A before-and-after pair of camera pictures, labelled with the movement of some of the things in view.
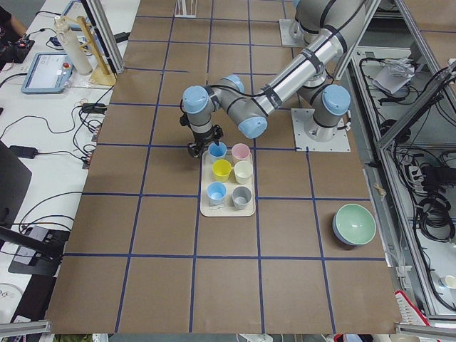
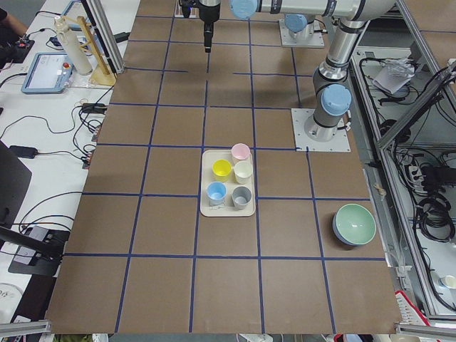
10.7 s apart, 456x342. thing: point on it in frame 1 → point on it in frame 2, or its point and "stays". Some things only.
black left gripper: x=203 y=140 → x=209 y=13
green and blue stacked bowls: x=354 y=224 stays
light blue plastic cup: x=216 y=192 stays
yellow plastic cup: x=221 y=169 stays
